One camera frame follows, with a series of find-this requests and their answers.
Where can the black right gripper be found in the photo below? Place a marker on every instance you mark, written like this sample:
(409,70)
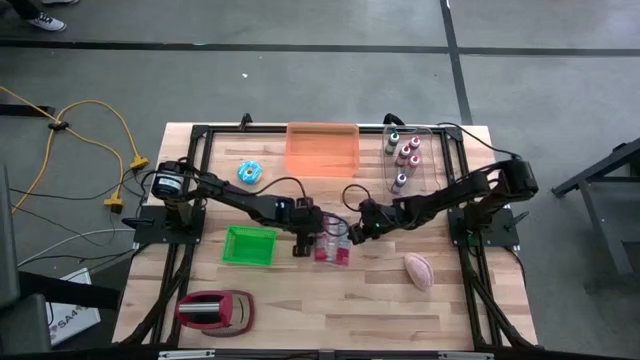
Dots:
(377,217)

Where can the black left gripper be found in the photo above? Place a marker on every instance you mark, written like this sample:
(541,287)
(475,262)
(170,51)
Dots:
(302,217)

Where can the red candy packet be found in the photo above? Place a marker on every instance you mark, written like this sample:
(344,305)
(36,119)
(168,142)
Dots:
(332,250)

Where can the pink toy bread bun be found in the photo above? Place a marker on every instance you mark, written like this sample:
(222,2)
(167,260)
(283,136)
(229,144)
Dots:
(419,272)

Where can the dark red colouring bottle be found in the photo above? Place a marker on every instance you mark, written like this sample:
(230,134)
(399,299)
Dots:
(402,157)

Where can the green food colouring bottle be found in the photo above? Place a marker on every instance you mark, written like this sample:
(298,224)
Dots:
(392,144)

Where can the blue frosted toy donut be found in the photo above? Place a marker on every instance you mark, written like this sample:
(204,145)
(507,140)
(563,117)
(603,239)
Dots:
(242,172)

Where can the pink red colouring bottle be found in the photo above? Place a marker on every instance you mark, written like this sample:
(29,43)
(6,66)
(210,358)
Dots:
(414,145)

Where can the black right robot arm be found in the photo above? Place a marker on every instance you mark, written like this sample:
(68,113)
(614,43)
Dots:
(450,195)

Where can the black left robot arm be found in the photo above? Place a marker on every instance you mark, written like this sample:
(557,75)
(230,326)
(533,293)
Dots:
(225,192)

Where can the green plastic basket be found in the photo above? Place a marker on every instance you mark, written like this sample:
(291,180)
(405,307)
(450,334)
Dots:
(248,246)

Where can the orange translucent plastic bin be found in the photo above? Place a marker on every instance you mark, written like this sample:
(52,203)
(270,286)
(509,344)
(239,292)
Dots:
(322,150)

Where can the clear plastic bin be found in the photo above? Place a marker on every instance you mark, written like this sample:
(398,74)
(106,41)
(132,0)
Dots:
(425,150)

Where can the flat black bar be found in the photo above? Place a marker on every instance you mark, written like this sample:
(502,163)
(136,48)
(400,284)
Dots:
(75,292)

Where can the white printed sign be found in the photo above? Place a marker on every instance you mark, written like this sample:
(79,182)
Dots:
(75,320)

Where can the black metal stand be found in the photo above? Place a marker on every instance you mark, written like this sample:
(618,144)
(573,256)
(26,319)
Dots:
(605,210)

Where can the dark grey cabinet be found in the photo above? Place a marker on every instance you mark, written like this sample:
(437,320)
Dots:
(20,325)

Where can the person's shoe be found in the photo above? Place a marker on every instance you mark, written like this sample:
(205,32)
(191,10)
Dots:
(47,22)
(60,2)

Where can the black curved bracket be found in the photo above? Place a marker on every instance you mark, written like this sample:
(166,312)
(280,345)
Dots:
(245,120)
(392,119)

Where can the black aluminium rig frame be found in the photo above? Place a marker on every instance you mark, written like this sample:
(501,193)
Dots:
(265,130)

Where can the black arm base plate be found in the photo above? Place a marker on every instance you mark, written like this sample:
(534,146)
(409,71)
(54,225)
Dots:
(150,232)
(500,237)

